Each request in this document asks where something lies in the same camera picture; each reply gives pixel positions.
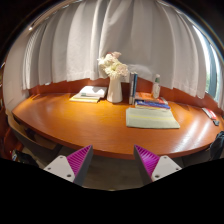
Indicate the white curtain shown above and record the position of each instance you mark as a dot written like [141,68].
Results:
[153,38]

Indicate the white ceramic vase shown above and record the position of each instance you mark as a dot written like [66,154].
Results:
[114,94]

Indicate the white plastic bottle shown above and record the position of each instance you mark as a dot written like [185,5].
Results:
[156,87]

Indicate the dark bag at right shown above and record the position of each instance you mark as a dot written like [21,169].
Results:
[217,146]

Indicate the red small box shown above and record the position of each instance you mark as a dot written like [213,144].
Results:
[210,113]

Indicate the light green folded towel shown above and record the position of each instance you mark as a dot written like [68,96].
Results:
[150,119]

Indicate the stacked flat books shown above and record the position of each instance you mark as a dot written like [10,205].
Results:
[146,100]

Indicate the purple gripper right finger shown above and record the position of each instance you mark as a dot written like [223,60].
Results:
[153,167]

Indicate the white flower bouquet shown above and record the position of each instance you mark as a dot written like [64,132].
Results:
[112,66]

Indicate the wooden desk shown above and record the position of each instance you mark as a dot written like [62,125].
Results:
[50,112]

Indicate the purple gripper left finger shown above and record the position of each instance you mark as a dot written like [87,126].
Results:
[73,167]

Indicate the open white book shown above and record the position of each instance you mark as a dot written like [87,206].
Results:
[89,94]

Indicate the upright blue white books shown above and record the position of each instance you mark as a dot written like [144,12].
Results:
[133,85]

